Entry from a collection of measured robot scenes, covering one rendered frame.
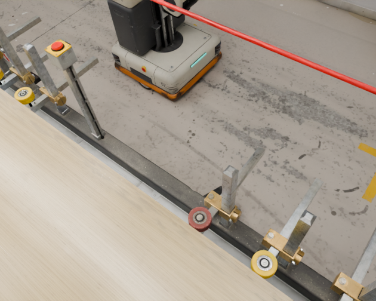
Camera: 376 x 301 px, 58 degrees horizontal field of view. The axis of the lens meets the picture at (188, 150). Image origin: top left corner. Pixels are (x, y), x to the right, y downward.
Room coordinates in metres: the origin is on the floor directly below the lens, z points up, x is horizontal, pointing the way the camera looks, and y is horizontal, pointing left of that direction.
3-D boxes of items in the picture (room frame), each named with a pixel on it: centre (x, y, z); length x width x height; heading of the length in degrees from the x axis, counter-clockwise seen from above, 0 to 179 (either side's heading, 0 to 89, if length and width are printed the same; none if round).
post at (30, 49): (1.20, 0.60, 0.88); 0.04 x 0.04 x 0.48; 46
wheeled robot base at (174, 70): (2.22, 0.08, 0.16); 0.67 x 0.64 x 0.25; 46
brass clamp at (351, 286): (0.18, -0.46, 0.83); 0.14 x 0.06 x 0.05; 46
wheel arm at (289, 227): (0.43, -0.33, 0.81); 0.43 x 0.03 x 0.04; 136
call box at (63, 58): (1.02, 0.42, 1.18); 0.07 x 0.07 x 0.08; 46
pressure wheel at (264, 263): (0.28, -0.19, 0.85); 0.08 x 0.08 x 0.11
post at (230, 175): (0.51, -0.12, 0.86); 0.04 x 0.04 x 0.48; 46
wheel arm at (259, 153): (0.60, -0.15, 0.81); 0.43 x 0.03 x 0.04; 136
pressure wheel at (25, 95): (1.15, 0.71, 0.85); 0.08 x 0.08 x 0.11
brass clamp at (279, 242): (0.35, -0.28, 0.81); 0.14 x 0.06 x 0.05; 46
